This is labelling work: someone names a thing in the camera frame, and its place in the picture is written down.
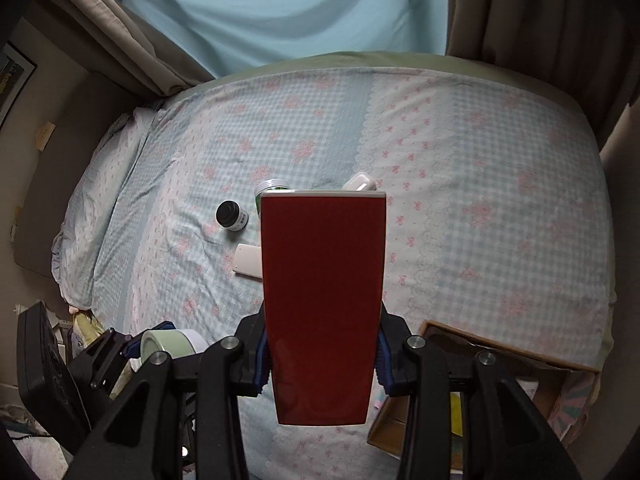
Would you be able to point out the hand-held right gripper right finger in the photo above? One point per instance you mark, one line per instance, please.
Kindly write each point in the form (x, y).
(384, 361)

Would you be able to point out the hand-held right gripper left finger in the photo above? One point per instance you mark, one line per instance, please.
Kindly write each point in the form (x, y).
(261, 361)

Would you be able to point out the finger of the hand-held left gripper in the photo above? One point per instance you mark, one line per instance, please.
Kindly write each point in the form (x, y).
(105, 360)
(167, 325)

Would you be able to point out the green tape roll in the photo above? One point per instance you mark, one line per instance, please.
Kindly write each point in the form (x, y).
(172, 344)

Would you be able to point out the red rectangular box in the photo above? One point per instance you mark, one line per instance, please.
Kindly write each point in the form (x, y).
(322, 300)

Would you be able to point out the white fluffy cloth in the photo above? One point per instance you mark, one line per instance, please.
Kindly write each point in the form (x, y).
(42, 455)

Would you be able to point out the yellow packet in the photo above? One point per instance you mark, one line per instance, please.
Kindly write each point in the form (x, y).
(459, 412)

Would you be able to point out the white flat remote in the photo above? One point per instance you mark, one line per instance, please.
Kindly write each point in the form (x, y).
(248, 260)

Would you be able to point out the black lid white jar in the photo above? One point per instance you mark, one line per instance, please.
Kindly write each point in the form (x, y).
(231, 215)

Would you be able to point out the cardboard box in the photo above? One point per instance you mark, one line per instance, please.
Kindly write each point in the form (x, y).
(525, 360)

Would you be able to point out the checkered pillow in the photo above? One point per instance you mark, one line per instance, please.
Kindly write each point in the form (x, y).
(100, 200)

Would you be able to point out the green jar white lid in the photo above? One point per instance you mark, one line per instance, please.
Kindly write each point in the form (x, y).
(271, 187)

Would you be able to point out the beige padded headboard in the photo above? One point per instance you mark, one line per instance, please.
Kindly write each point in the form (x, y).
(47, 195)

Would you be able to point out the white earbuds case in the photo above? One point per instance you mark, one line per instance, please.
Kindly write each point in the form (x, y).
(360, 182)

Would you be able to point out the checkered floral bed sheet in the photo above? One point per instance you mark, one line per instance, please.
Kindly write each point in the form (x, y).
(450, 185)

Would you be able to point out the beige curtain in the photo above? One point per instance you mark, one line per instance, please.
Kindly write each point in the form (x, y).
(125, 35)

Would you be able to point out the light blue curtain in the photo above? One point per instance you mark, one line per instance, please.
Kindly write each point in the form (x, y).
(280, 10)

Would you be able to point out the brown curtain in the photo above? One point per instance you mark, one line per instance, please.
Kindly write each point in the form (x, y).
(540, 20)

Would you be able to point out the paper note on wall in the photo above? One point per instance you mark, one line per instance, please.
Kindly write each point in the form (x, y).
(46, 134)

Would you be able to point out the wall poster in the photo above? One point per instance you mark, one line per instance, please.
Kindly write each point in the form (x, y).
(12, 80)

